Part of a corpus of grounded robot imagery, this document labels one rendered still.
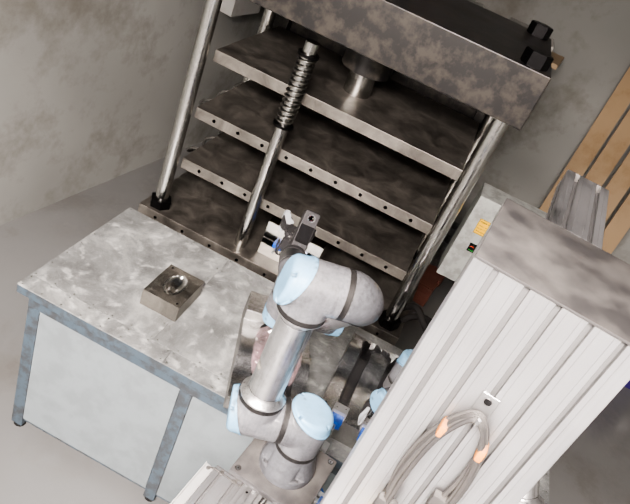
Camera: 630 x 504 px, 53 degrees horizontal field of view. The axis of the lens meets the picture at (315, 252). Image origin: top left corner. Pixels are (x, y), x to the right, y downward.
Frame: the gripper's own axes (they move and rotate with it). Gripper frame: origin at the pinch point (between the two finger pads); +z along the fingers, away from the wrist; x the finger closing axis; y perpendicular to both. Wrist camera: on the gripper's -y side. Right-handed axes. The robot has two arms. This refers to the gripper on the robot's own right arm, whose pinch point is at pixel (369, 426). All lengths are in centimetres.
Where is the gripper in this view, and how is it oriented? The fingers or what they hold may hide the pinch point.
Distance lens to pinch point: 218.5
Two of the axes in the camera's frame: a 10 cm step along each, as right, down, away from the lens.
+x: 8.8, 4.6, -0.9
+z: -3.5, 7.7, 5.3
